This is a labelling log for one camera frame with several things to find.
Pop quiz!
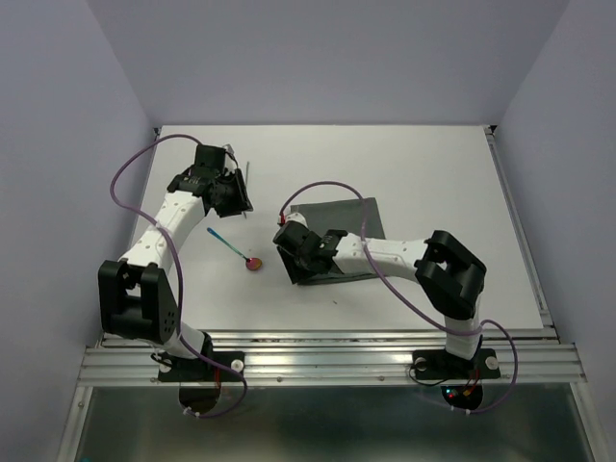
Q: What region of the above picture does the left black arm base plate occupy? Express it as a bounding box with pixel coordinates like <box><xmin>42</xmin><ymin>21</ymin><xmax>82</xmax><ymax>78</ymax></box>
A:
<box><xmin>156</xmin><ymin>353</ymin><xmax>240</xmax><ymax>383</ymax></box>

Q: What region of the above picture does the purple cable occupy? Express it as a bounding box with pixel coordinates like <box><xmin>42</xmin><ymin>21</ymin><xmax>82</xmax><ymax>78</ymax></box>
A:
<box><xmin>278</xmin><ymin>180</ymin><xmax>519</xmax><ymax>418</ymax></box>
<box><xmin>110</xmin><ymin>134</ymin><xmax>249</xmax><ymax>420</ymax></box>

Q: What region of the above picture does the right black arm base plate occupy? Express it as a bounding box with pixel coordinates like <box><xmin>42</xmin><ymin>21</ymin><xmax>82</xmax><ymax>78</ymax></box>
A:
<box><xmin>411</xmin><ymin>348</ymin><xmax>501</xmax><ymax>381</ymax></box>

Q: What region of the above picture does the iridescent rainbow spoon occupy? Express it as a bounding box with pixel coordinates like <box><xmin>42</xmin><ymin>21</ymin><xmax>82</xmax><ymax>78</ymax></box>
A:
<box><xmin>207</xmin><ymin>227</ymin><xmax>263</xmax><ymax>271</ymax></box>

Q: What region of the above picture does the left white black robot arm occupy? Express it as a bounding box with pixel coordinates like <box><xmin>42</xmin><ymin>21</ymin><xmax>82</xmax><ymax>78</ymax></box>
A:
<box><xmin>97</xmin><ymin>143</ymin><xmax>252</xmax><ymax>379</ymax></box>

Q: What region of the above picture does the silver metal fork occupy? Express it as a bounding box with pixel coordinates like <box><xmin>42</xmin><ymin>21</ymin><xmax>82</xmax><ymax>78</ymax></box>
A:
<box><xmin>243</xmin><ymin>161</ymin><xmax>251</xmax><ymax>219</ymax></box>

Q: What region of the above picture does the aluminium front rail frame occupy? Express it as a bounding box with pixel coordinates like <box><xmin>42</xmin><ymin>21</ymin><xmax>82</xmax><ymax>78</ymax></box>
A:
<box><xmin>58</xmin><ymin>321</ymin><xmax>612</xmax><ymax>461</ymax></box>

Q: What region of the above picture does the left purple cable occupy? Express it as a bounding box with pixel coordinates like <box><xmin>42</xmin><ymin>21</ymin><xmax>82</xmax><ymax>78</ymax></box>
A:
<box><xmin>110</xmin><ymin>134</ymin><xmax>249</xmax><ymax>420</ymax></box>

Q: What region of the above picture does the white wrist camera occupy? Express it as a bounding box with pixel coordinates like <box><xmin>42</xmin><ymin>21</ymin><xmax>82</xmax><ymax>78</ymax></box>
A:
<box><xmin>281</xmin><ymin>213</ymin><xmax>308</xmax><ymax>232</ymax></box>
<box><xmin>222</xmin><ymin>143</ymin><xmax>239</xmax><ymax>167</ymax></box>

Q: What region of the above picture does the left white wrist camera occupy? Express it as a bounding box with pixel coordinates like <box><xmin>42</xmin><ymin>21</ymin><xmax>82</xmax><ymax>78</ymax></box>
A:
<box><xmin>222</xmin><ymin>143</ymin><xmax>239</xmax><ymax>167</ymax></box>

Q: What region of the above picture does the aluminium right side rail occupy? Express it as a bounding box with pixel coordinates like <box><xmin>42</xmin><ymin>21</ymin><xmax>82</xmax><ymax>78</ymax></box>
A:
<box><xmin>482</xmin><ymin>125</ymin><xmax>560</xmax><ymax>341</ymax></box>

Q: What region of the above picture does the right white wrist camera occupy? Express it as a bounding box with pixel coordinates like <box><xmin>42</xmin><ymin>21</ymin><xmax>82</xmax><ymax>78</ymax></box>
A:
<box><xmin>281</xmin><ymin>213</ymin><xmax>308</xmax><ymax>232</ymax></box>

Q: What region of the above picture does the dark grey cloth napkin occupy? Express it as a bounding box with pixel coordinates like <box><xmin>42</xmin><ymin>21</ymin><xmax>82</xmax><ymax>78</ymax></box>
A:
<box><xmin>285</xmin><ymin>197</ymin><xmax>386</xmax><ymax>286</ymax></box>

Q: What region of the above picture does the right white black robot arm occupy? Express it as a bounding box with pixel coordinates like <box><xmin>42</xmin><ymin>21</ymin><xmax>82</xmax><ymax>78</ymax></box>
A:
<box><xmin>273</xmin><ymin>220</ymin><xmax>487</xmax><ymax>375</ymax></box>

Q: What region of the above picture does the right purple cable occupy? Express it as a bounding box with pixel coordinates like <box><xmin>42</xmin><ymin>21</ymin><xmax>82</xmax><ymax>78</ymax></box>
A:
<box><xmin>278</xmin><ymin>180</ymin><xmax>519</xmax><ymax>418</ymax></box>

